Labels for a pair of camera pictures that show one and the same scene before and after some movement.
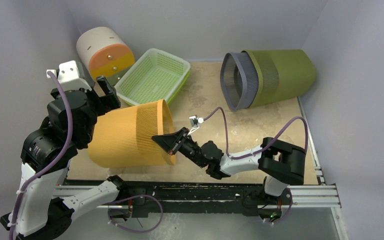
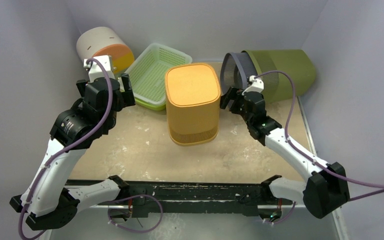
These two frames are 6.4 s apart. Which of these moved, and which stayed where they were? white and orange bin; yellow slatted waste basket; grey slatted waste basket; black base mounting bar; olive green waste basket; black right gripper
Moved: yellow slatted waste basket; black right gripper
Stayed: white and orange bin; black base mounting bar; olive green waste basket; grey slatted waste basket
